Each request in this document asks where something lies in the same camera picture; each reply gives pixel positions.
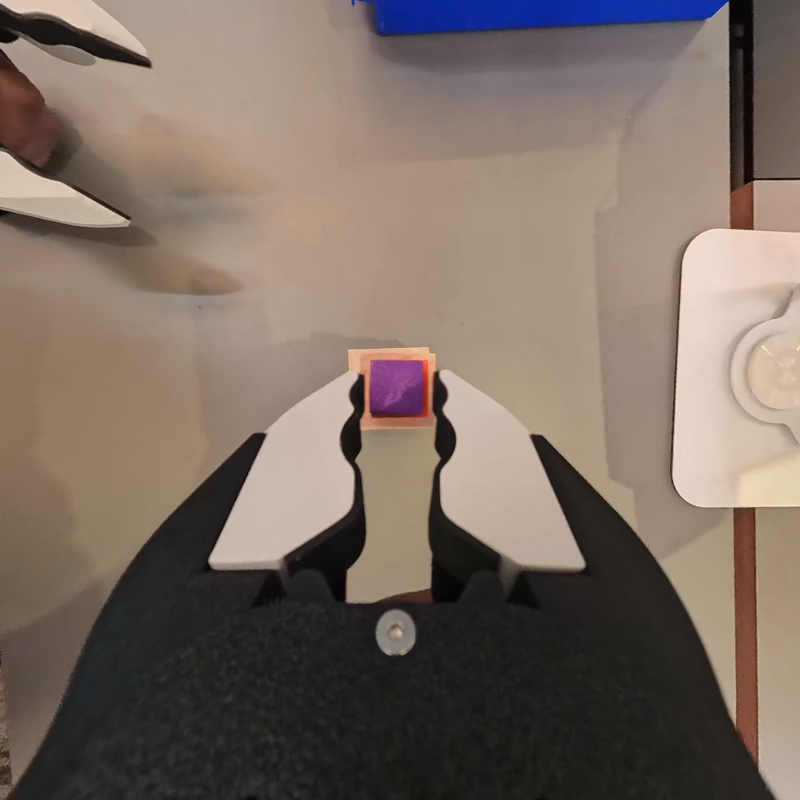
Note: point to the blue plastic bin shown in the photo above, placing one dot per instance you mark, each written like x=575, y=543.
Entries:
x=550, y=15

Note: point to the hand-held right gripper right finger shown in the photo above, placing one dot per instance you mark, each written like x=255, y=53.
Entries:
x=506, y=488

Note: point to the red wooden cube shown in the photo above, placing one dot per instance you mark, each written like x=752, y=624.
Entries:
x=358, y=375

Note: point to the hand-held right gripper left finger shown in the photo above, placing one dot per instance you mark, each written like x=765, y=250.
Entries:
x=288, y=488

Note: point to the white folding stand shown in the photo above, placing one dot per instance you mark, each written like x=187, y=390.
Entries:
x=706, y=425

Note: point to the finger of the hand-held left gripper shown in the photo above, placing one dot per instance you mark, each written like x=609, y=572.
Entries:
x=50, y=200
x=88, y=31

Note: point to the person's left hand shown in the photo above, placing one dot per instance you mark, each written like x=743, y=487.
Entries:
x=25, y=119

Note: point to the purple wooden cube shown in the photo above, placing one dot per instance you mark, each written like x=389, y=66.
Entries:
x=398, y=388

